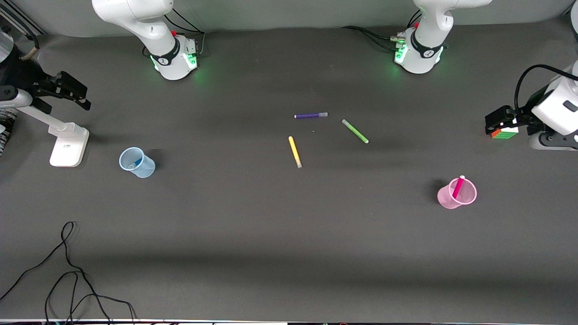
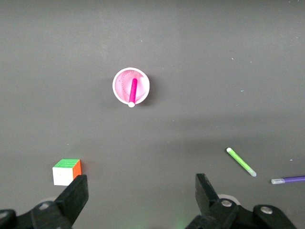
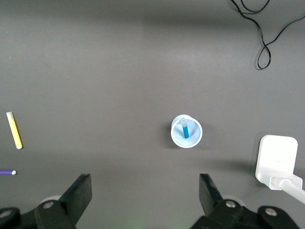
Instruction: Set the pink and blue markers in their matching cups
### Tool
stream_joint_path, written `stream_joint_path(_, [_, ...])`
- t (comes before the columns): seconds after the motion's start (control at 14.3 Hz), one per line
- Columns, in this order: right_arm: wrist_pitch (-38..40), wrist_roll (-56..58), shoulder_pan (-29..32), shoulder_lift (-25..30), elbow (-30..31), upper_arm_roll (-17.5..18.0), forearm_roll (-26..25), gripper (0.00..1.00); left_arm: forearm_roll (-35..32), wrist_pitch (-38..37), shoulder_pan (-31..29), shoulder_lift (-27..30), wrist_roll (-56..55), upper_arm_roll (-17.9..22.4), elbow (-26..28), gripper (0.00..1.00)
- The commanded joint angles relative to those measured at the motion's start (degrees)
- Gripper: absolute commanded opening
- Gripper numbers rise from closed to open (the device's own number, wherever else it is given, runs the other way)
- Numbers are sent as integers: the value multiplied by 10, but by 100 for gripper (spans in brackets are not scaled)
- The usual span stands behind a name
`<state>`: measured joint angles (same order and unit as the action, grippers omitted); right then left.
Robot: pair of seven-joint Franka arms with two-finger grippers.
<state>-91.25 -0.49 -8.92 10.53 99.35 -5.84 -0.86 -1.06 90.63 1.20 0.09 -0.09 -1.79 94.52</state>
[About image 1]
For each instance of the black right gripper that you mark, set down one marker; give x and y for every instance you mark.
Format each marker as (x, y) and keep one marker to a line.
(28, 75)

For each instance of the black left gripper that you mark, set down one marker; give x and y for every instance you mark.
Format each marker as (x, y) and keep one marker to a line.
(526, 117)

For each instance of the pink marker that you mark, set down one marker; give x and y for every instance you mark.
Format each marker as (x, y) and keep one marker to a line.
(459, 186)

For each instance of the blue marker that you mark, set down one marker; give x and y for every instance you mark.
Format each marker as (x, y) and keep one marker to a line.
(135, 163)

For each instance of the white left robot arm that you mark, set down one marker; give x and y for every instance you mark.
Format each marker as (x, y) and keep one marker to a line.
(423, 50)

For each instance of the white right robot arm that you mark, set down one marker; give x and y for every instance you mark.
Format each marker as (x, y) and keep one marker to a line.
(168, 50)

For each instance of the colourful puzzle cube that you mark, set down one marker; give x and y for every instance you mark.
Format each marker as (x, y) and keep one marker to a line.
(505, 133)

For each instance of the white plastic stand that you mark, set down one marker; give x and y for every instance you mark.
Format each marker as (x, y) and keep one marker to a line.
(67, 146)

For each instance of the black white braided sleeve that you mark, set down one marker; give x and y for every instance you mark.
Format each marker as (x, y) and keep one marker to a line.
(6, 133)

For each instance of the pink plastic cup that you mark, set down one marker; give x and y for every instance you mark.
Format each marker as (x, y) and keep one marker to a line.
(457, 194)

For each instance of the light blue plastic cup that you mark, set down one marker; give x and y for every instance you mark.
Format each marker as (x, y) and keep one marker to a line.
(136, 162)

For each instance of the green marker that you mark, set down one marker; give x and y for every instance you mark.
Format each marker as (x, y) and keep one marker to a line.
(355, 131)

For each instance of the purple marker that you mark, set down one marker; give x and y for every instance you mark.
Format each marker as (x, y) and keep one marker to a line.
(310, 115)

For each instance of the yellow marker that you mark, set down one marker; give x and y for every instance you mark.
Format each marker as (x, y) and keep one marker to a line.
(295, 152)

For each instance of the aluminium frame profile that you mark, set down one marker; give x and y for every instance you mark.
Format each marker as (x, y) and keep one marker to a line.
(22, 20)

